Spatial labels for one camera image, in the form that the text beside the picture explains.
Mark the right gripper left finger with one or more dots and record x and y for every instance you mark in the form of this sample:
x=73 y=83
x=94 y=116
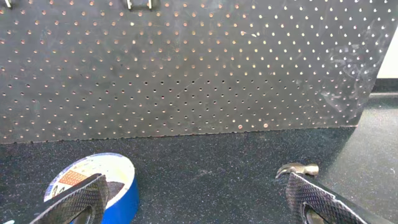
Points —
x=81 y=205

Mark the roll of blue tape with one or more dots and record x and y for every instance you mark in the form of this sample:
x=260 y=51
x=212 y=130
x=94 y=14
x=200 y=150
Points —
x=124 y=199

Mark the black pegboard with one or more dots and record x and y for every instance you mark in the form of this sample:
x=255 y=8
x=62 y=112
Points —
x=199 y=68

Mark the hammer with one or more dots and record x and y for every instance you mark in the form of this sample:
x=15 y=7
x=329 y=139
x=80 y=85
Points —
x=298 y=169

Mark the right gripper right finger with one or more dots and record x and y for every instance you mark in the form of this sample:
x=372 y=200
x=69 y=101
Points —
x=314 y=205

